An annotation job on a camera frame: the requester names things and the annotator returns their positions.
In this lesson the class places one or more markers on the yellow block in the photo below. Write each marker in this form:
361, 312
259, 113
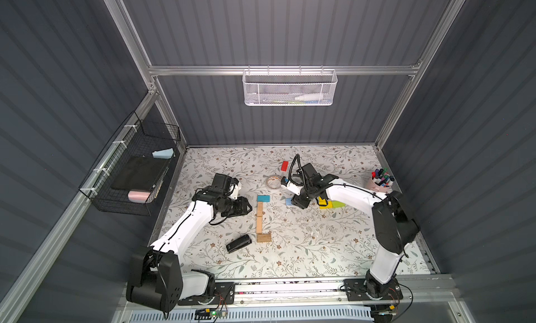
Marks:
324, 204

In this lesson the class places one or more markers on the dark wooden block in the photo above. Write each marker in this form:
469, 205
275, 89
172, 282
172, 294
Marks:
264, 237

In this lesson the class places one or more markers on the black pad in basket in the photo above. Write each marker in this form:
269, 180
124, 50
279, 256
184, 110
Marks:
139, 174

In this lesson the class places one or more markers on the pink cup of markers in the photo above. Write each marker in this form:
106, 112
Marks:
380, 181

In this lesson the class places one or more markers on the white bottle in basket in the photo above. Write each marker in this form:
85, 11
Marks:
310, 97

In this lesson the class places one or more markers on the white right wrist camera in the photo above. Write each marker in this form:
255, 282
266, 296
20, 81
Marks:
288, 185

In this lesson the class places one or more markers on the light blue sponge in basket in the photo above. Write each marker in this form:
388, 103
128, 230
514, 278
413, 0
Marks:
164, 154

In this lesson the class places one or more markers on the light wooden block slanted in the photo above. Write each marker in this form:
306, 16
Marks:
259, 224

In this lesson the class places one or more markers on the teal block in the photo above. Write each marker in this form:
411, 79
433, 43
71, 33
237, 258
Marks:
264, 199

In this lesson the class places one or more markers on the lime green block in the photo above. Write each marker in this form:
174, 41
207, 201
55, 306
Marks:
337, 204

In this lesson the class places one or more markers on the pink sponge in basket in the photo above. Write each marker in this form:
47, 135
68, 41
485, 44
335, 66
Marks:
140, 197

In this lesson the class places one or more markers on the white wire mesh basket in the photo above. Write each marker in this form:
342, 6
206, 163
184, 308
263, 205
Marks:
279, 88

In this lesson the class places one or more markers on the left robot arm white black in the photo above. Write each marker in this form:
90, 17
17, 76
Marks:
156, 279

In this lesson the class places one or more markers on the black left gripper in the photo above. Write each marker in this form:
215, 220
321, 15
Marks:
241, 206

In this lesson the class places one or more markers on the black wire wall basket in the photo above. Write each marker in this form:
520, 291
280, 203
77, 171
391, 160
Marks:
139, 137

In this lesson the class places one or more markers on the black stapler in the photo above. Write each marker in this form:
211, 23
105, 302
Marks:
239, 243

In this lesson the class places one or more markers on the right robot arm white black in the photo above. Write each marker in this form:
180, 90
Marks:
394, 225

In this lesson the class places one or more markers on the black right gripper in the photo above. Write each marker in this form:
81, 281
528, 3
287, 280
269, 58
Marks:
301, 199

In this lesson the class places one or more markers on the light wooden block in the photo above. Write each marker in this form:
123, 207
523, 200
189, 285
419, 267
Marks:
260, 209

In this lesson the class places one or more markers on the white tape roll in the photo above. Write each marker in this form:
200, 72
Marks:
274, 182

